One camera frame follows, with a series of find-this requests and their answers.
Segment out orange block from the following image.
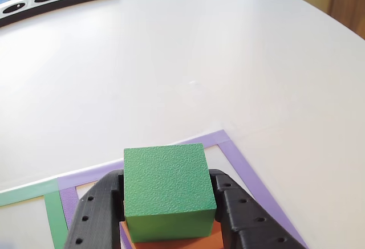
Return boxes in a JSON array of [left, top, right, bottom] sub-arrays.
[[119, 200, 225, 249]]

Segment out green cube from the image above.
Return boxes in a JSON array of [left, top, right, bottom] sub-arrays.
[[123, 142, 217, 244]]

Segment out green tape square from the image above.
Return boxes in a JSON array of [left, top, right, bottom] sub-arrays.
[[0, 179, 70, 249]]

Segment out purple tape square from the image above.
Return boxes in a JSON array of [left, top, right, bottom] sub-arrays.
[[56, 129, 310, 249]]

